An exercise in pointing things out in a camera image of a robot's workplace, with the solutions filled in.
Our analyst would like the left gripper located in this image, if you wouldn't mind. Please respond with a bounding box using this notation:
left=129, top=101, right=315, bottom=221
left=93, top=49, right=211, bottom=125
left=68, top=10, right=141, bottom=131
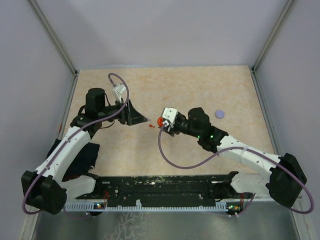
left=98, top=97, right=148, bottom=126

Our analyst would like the red earbud charging case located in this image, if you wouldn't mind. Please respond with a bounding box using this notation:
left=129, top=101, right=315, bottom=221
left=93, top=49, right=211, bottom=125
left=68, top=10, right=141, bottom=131
left=157, top=117, right=166, bottom=128

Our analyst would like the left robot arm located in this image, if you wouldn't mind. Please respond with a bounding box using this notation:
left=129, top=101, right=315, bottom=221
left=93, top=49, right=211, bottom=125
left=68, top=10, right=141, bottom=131
left=21, top=83, right=147, bottom=215

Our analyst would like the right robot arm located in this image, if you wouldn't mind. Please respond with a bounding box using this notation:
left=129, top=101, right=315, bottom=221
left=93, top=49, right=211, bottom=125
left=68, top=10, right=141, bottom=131
left=157, top=107, right=307, bottom=208

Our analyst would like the purple earbud charging case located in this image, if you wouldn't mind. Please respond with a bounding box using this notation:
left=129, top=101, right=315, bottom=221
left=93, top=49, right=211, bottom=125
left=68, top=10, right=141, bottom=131
left=214, top=110, right=225, bottom=119

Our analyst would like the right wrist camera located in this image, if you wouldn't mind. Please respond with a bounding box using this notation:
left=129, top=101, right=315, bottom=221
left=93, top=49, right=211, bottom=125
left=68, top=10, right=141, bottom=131
left=161, top=107, right=178, bottom=127

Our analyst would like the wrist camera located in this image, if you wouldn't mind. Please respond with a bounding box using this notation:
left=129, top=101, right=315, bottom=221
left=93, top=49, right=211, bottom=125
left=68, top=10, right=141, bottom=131
left=112, top=83, right=127, bottom=103
left=161, top=107, right=178, bottom=127

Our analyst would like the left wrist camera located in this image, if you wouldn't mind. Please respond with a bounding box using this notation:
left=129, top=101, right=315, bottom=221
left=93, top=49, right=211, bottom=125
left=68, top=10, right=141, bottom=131
left=112, top=83, right=127, bottom=103

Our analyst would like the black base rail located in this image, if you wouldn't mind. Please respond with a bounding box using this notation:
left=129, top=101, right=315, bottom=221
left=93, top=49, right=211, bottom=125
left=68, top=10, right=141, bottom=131
left=77, top=172, right=252, bottom=208

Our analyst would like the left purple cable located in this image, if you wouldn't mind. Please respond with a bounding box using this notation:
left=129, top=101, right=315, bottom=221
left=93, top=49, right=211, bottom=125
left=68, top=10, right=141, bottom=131
left=22, top=72, right=130, bottom=215

